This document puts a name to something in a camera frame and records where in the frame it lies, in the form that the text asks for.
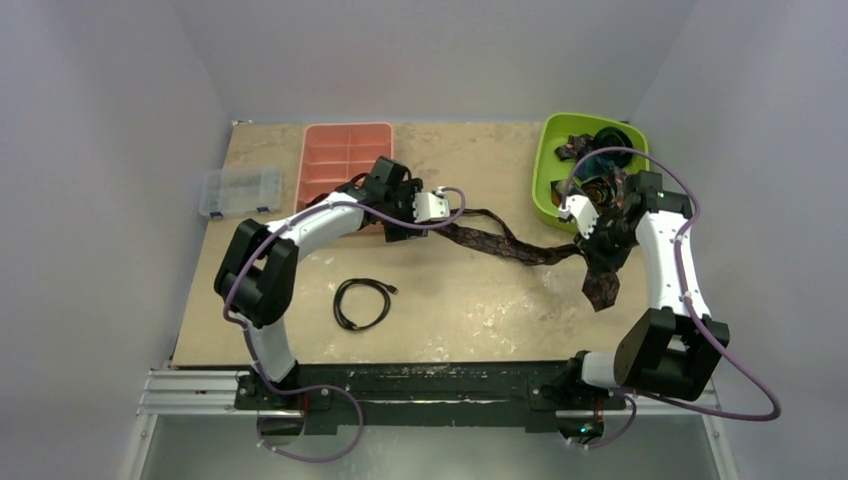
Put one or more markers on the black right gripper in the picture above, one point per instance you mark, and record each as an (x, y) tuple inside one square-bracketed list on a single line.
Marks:
[(602, 241)]

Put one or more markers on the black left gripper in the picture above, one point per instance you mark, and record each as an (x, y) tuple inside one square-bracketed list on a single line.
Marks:
[(394, 231)]

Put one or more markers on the brown patterned necktie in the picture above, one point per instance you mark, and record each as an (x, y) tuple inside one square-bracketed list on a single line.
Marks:
[(510, 245)]

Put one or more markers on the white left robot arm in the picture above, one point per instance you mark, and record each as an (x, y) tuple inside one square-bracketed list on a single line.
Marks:
[(256, 278)]

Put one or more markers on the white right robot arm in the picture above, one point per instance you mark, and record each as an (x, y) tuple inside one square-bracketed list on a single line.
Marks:
[(672, 349)]

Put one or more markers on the colourful ties pile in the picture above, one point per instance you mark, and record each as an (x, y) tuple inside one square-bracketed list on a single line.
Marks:
[(599, 178)]

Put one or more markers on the pink compartment tray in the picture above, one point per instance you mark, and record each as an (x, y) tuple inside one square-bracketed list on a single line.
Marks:
[(334, 153)]

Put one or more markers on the dark green rolled tie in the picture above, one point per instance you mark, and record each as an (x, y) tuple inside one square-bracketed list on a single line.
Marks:
[(618, 142)]

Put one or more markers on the green plastic bin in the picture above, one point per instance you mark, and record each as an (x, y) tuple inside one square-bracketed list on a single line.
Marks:
[(555, 132)]

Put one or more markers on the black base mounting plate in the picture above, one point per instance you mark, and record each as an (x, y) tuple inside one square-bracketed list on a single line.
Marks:
[(536, 396)]

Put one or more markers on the clear plastic organizer box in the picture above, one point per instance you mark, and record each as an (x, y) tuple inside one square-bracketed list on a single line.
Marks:
[(238, 191)]

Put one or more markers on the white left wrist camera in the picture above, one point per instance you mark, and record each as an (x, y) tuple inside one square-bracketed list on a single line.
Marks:
[(430, 208)]

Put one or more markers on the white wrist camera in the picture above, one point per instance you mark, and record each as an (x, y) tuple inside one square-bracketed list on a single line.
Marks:
[(579, 210), (430, 208)]

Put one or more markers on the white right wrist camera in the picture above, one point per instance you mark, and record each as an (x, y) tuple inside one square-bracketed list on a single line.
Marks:
[(579, 210)]

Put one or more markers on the aluminium frame rail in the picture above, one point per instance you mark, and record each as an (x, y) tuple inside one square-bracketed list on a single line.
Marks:
[(187, 428)]

